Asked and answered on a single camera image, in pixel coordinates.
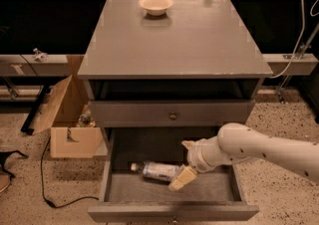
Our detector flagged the items inside cardboard box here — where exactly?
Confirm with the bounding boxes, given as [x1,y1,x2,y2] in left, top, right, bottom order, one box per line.
[77,106,96,127]

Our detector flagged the white bowl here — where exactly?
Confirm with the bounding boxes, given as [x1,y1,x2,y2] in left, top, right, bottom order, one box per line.
[139,0,173,16]

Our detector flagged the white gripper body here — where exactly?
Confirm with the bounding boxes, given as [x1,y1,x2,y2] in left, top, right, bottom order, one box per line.
[187,136,229,173]

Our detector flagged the black object at left edge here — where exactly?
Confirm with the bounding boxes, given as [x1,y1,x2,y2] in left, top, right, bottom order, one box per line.
[0,149,30,179]

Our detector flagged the blue plastic bottle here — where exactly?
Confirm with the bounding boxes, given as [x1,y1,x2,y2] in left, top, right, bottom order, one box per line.
[131,161,179,182]

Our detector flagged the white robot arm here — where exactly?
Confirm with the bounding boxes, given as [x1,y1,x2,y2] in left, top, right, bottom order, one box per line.
[168,123,319,191]

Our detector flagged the white hanging cable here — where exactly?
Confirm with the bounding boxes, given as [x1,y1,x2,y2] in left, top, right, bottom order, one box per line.
[268,0,307,80]

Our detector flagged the black floor cable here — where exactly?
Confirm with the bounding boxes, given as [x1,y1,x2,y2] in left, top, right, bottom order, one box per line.
[39,137,100,209]

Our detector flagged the small clear object on ledge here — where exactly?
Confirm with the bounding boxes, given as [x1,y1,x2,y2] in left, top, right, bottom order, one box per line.
[33,48,48,63]

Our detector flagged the grey drawer cabinet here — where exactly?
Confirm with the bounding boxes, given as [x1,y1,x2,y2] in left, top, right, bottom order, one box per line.
[77,0,274,225]

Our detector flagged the open cardboard box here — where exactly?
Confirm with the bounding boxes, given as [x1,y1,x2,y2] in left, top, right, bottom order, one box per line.
[33,56,106,158]

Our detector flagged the open grey middle drawer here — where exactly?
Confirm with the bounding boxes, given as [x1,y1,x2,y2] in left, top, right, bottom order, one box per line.
[88,126,259,223]

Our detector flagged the closed grey top drawer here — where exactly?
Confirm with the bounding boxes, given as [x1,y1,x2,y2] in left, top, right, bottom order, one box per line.
[89,100,255,127]

